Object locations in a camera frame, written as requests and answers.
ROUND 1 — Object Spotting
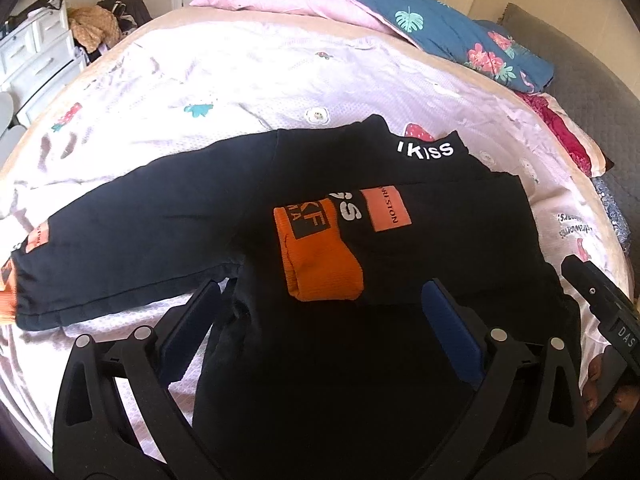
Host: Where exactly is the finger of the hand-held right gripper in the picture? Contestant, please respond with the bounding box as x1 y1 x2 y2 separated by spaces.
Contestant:
560 254 627 330

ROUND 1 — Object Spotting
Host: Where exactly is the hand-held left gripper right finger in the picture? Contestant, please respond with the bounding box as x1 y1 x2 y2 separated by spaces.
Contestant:
419 277 589 480

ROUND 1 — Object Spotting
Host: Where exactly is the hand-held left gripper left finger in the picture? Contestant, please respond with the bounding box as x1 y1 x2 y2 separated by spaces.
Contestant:
52 277 237 480

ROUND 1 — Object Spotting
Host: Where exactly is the black sweater with orange cuffs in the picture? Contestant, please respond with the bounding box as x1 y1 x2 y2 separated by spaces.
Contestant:
0 114 583 480

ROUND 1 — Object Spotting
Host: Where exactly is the yellow clothes pile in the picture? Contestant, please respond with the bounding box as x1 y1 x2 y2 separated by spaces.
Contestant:
67 6 124 54

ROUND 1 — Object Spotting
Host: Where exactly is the person's right hand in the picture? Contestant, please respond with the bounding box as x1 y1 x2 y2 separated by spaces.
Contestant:
582 355 640 423

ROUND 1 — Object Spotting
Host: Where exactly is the red floral pillow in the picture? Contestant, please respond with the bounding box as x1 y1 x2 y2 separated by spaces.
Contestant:
515 90 616 178

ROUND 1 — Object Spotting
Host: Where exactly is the grey padded headboard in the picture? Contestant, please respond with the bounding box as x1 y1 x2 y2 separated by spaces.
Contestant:
500 2 640 301

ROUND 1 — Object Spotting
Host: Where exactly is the pink printed bed sheet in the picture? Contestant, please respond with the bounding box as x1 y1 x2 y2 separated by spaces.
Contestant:
0 7 636 466

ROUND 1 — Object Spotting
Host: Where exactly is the blue floral quilt pink lining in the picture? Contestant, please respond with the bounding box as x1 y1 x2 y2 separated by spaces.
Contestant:
189 0 556 95

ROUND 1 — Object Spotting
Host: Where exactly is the white drawer cabinet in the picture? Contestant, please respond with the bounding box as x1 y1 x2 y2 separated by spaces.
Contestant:
0 10 89 127

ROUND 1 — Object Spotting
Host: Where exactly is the black bag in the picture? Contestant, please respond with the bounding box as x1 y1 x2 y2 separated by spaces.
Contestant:
96 0 154 37

